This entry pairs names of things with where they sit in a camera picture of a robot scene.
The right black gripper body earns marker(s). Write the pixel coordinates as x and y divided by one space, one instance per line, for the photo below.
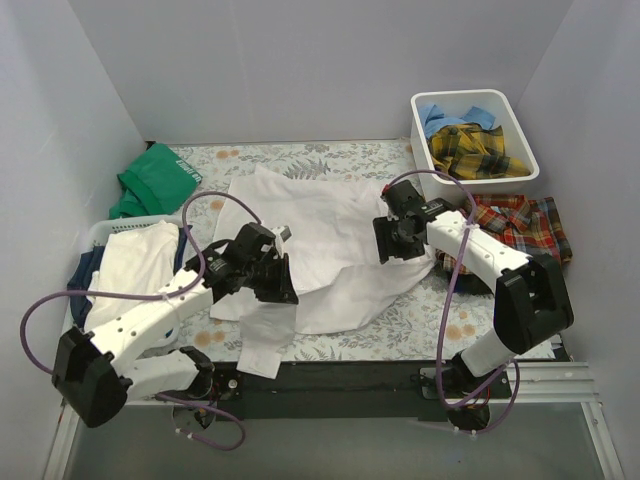
392 242

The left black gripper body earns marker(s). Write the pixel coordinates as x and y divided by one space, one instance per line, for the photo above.
279 282

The white long sleeve shirt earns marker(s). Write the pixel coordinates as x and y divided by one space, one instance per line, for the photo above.
334 262

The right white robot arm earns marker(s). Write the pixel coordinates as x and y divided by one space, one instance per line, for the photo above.
531 302

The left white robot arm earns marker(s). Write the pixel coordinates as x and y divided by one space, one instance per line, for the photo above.
99 371

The floral table cloth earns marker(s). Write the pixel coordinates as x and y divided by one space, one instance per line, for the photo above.
408 329

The yellow plaid shirt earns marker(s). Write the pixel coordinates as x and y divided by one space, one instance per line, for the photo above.
468 152

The green shirt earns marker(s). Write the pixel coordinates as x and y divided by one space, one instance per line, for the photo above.
158 182

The white plastic bin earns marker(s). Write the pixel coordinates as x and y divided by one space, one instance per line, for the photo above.
457 103

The blue shirt in bin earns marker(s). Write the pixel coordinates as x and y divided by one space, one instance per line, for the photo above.
433 119

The red plaid shirt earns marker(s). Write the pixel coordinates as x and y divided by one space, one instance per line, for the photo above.
530 226

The white laundry basket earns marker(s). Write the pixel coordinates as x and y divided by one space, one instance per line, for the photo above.
97 238

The dark blue garment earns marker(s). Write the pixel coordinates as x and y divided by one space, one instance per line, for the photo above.
89 263

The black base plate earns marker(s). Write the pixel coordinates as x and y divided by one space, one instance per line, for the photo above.
328 390

